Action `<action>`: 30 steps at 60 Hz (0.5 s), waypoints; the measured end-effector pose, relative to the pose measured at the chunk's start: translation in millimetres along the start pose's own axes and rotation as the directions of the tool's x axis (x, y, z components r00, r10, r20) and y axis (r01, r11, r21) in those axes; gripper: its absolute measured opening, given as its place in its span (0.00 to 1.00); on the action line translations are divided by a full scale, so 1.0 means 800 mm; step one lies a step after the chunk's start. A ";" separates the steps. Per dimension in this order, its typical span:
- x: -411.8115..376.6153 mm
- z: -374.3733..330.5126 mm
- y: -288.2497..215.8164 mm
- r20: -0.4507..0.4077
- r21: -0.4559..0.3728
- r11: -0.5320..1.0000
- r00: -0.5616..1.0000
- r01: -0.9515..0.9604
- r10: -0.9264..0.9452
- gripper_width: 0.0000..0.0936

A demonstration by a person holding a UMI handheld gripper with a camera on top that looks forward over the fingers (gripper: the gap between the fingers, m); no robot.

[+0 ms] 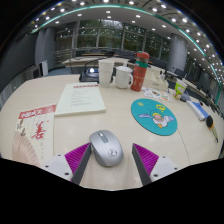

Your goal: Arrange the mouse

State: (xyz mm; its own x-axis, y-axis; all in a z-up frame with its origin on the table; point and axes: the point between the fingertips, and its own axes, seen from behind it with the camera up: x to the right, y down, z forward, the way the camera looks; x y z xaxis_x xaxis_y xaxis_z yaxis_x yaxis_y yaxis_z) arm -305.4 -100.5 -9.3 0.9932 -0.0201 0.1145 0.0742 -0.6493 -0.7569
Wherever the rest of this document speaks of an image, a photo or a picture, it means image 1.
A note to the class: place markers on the colourful sticker sheet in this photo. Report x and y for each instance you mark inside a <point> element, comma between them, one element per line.
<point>156,94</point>

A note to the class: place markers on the dark office chairs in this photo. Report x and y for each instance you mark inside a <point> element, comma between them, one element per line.
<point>159,62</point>

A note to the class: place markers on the stacked white paper cups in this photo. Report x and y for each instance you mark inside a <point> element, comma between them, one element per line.
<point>106,73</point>

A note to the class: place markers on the cream cardboard box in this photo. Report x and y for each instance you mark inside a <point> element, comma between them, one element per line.
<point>156,81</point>

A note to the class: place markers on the silver computer mouse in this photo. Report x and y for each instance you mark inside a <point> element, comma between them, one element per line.
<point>106,150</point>

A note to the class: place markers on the long beige conference desk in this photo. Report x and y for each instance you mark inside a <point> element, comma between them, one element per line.
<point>80,61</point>

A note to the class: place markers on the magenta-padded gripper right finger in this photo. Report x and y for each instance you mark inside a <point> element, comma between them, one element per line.
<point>146,158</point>

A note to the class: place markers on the red bottle with green band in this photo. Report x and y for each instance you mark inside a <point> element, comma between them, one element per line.
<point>140,73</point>

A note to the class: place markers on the green printed paper cup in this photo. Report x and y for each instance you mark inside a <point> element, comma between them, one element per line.
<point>180,90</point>

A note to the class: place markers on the blue and white book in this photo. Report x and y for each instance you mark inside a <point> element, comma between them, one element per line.
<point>197,110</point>

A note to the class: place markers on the white lidded mug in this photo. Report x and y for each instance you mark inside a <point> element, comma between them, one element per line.
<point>122,78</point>

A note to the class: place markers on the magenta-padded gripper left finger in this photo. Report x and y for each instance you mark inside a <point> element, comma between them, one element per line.
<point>77,156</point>

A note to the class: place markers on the white booklet with red heading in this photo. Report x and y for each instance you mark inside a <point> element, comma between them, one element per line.
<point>80,99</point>

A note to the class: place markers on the ceiling lights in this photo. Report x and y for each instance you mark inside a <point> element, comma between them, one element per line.
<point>108,12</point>

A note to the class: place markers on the round teal cartoon mouse pad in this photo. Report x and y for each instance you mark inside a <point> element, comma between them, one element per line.
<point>154,116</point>

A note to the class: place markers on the white standing panel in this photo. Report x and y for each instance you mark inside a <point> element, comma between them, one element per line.
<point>44,68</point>

